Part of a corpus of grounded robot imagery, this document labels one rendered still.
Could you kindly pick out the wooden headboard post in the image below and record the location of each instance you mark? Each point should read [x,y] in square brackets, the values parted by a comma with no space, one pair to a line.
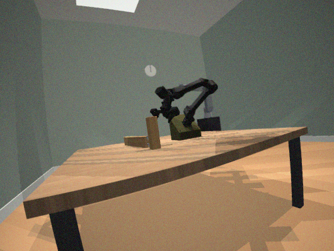
[153,132]

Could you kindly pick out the light wooden board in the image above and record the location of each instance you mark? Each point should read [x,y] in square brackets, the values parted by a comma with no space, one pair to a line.
[137,141]

